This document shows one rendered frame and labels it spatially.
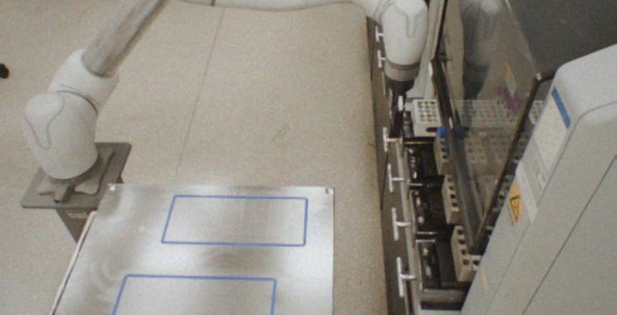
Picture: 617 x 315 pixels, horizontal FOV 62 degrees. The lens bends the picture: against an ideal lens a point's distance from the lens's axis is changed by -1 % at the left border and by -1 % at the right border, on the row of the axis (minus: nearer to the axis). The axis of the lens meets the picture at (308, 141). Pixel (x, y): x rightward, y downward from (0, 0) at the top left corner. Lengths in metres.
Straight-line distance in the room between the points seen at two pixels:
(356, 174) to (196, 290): 1.40
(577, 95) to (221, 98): 2.37
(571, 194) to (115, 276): 0.95
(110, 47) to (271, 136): 1.29
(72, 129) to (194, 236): 0.47
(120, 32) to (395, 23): 0.73
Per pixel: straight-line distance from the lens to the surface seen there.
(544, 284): 0.97
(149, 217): 1.35
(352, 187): 2.40
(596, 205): 0.81
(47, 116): 1.50
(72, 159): 1.56
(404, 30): 1.26
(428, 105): 1.51
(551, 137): 0.76
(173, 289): 1.22
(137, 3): 1.43
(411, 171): 1.39
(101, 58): 1.56
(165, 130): 2.78
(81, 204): 1.61
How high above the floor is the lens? 1.85
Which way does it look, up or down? 45 degrees down
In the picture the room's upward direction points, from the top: 2 degrees counter-clockwise
